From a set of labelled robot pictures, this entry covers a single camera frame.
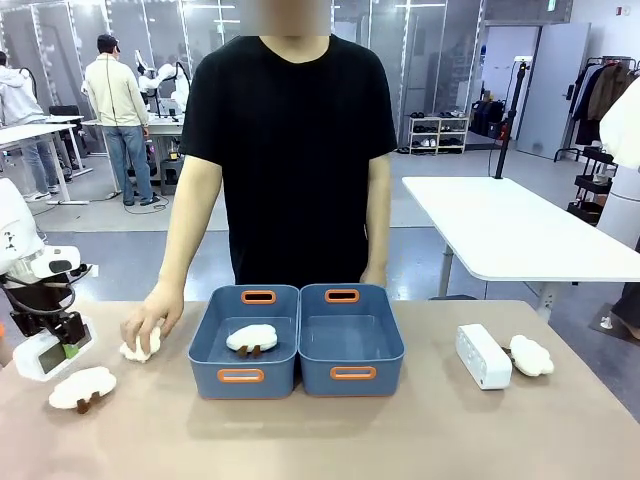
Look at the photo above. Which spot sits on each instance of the person's right forearm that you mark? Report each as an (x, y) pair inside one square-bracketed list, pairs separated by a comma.
[(192, 225)]

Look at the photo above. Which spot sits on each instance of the white rectangular digital clock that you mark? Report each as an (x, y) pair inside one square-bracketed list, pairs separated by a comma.
[(482, 355)]

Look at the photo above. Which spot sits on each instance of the black tripod pole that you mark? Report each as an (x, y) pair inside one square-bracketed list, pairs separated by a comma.
[(507, 120)]

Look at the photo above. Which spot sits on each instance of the white digital clock grey screen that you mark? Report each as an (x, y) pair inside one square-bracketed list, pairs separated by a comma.
[(45, 360)]

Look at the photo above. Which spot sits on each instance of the background robot workbench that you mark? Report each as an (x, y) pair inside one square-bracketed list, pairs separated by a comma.
[(162, 145)]

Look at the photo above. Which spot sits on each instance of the white background desk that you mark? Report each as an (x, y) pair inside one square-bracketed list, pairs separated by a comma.
[(40, 145)]

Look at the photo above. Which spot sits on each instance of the white side table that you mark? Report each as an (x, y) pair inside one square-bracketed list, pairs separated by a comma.
[(520, 225)]

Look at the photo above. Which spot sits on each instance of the person's left hand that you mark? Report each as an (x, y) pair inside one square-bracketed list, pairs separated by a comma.
[(374, 276)]

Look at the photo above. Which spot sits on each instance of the clothes rack with coats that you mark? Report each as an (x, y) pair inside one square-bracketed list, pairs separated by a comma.
[(600, 100)]

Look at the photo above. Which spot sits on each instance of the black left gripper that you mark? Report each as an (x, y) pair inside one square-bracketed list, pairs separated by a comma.
[(37, 300)]

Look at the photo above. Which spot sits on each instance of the person in grey hoodie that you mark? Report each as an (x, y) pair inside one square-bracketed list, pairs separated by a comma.
[(22, 125)]

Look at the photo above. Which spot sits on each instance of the black bags pile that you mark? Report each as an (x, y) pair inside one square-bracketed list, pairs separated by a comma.
[(487, 119)]

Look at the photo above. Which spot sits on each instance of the white cloud clock brown feet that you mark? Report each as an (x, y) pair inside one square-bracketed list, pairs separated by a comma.
[(82, 386), (252, 337), (145, 347), (532, 356)]

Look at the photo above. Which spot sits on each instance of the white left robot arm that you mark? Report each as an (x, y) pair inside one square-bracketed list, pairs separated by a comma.
[(15, 225)]

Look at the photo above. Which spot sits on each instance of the person's left forearm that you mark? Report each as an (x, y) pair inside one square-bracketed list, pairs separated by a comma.
[(377, 210)]

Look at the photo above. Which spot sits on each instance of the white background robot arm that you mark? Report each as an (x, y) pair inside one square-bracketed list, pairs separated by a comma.
[(167, 80)]

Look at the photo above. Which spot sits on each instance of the man in cream sweater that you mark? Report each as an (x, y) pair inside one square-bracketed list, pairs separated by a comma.
[(117, 115)]

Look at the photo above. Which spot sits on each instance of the black utility cart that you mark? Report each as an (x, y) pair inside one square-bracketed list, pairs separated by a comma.
[(592, 187)]

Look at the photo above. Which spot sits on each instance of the grey open door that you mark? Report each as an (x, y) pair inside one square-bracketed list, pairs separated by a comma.
[(552, 90)]

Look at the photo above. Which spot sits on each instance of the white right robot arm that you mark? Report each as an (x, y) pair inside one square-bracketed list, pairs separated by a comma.
[(620, 165)]

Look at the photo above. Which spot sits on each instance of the person's right hand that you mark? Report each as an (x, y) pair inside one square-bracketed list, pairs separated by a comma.
[(157, 310)]

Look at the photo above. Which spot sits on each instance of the white shoe rack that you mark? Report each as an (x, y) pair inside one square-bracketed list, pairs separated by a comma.
[(439, 134)]

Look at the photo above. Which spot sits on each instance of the person's black t-shirt torso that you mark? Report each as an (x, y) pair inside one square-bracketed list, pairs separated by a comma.
[(295, 150)]

